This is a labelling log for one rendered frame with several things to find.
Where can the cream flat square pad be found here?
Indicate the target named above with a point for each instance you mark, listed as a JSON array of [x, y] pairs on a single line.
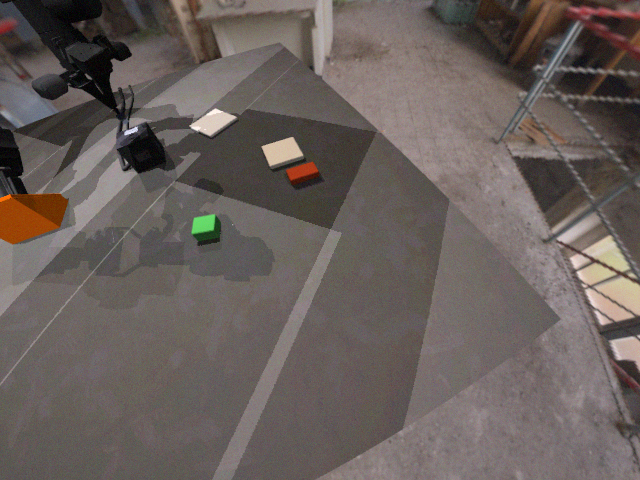
[[282, 152]]

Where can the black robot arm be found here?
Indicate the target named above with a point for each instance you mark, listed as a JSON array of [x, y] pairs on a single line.
[[90, 56]]

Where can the green cube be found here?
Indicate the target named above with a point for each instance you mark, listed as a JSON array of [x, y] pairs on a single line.
[[207, 227]]

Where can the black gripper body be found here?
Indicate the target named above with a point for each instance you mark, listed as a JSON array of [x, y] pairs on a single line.
[[52, 86]]

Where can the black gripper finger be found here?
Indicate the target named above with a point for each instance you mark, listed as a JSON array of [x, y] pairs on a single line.
[[92, 89], [103, 83]]

